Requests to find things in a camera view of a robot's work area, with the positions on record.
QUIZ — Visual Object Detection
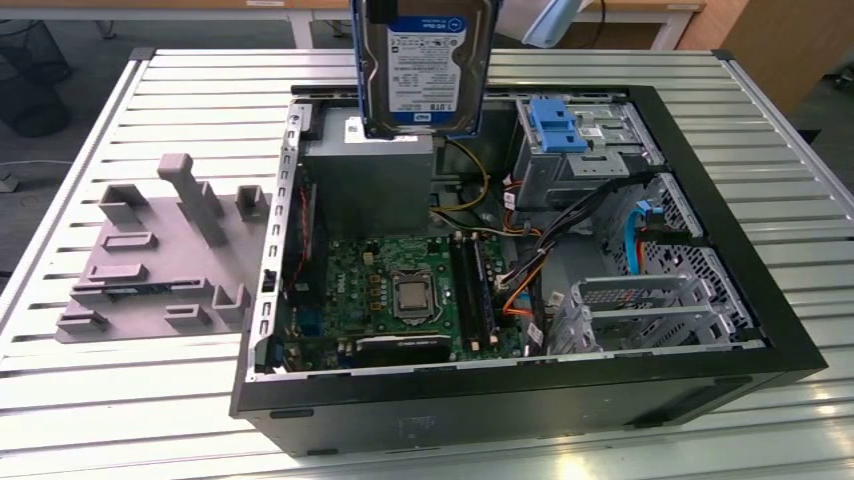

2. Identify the blue data wire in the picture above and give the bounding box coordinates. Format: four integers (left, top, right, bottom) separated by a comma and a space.
625, 199, 664, 277

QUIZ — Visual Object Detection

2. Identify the hard disk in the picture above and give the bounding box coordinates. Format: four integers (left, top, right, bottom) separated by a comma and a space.
351, 0, 501, 140

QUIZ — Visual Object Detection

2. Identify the silver disk bay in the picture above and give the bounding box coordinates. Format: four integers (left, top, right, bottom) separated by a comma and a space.
548, 272, 766, 357

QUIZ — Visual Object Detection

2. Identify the green motherboard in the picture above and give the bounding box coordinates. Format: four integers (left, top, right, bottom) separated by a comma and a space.
283, 234, 536, 374

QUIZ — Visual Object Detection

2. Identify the CPU socket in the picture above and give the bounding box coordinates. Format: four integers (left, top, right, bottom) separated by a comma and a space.
387, 268, 441, 322

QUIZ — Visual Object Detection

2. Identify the silver CPU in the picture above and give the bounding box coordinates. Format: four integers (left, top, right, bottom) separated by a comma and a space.
398, 282, 433, 309

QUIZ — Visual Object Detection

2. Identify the grey power supply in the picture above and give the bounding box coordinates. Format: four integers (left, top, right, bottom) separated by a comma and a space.
297, 102, 439, 239

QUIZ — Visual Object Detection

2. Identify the RAM stick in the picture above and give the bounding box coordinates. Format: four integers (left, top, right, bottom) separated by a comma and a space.
469, 230, 501, 346
103, 284, 174, 297

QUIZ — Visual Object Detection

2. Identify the black graphics card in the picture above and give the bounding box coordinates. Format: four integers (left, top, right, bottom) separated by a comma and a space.
353, 333, 454, 366

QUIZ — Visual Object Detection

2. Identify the blue plastic drive latch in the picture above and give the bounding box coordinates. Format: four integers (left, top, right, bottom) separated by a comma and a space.
532, 99, 589, 154

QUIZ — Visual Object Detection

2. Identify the metal optical drive cage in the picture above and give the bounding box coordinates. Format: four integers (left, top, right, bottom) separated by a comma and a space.
512, 97, 669, 211

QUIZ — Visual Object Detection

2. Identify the black PC case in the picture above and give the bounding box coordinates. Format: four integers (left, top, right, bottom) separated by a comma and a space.
229, 83, 829, 456

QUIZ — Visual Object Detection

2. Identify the grey parts rack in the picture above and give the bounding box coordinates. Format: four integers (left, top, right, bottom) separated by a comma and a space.
54, 152, 277, 346

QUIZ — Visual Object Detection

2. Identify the wooden desk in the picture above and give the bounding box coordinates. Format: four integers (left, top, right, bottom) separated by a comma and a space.
0, 0, 709, 51

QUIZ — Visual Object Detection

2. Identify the black mesh waste basket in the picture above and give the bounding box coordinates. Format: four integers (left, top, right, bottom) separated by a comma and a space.
0, 18, 74, 139

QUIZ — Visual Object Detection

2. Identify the wooden cabinet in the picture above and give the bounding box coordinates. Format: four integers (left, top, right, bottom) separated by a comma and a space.
677, 0, 854, 117

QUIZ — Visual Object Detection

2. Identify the mixed colour wire bundle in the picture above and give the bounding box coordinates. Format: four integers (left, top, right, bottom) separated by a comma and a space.
430, 209, 546, 239

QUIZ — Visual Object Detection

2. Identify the yellow wire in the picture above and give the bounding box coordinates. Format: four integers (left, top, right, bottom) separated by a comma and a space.
430, 138, 494, 224

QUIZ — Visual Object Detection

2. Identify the red black twisted fan wire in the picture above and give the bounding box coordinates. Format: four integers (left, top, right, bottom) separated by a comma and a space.
298, 183, 318, 274

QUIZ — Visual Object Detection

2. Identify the orange wire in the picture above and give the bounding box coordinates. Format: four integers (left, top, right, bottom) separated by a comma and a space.
499, 279, 536, 319

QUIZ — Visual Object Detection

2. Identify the black cable bundle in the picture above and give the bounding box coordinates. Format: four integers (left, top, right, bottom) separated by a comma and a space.
497, 169, 669, 296

